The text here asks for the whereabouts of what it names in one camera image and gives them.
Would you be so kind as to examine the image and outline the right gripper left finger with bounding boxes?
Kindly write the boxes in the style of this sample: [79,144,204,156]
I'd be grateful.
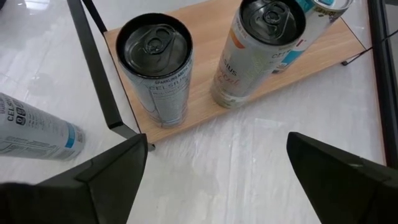
[0,133,149,224]

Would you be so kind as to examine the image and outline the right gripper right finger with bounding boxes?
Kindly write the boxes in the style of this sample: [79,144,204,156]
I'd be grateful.
[285,131,398,224]

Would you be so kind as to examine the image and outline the black metal table frame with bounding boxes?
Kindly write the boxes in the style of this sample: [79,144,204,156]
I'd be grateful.
[366,0,398,169]

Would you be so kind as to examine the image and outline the Celsius Arctic Vibe can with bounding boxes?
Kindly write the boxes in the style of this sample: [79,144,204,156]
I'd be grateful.
[115,12,194,129]
[0,92,86,162]

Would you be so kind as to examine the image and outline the blue silver Red Bull can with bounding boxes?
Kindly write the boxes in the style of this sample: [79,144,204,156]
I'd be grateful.
[272,0,354,75]

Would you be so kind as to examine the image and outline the Celsius Tropical Vibe can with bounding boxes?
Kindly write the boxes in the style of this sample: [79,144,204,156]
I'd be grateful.
[210,0,307,110]

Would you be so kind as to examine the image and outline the wooden tray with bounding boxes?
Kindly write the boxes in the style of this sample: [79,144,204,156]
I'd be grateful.
[67,0,374,153]

